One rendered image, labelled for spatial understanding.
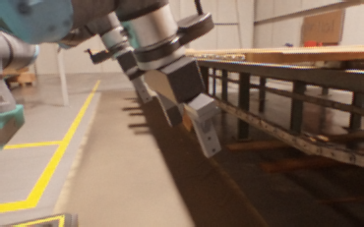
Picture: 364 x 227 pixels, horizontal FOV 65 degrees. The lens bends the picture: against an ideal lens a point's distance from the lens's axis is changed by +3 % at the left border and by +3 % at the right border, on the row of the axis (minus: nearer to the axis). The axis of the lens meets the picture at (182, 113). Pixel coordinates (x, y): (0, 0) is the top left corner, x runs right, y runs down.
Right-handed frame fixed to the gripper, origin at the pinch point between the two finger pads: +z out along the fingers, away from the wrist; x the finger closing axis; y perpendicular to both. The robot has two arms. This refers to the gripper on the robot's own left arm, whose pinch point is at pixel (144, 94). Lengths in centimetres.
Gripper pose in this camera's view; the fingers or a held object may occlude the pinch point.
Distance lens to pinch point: 87.4
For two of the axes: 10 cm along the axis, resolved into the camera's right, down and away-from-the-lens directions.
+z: 4.3, 8.9, 1.6
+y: 8.8, -4.6, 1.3
